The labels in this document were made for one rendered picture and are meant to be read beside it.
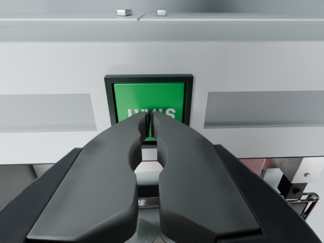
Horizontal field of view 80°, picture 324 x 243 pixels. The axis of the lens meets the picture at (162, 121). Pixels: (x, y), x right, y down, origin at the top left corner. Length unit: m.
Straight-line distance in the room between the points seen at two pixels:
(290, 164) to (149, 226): 0.23
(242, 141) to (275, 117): 0.03
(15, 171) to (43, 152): 0.09
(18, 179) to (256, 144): 0.25
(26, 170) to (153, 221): 0.19
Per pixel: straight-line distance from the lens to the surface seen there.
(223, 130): 0.16
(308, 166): 0.31
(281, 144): 0.19
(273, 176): 0.45
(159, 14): 0.46
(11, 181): 0.27
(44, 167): 0.27
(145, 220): 0.34
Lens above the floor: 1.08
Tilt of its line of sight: 60 degrees down
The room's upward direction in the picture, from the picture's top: 175 degrees clockwise
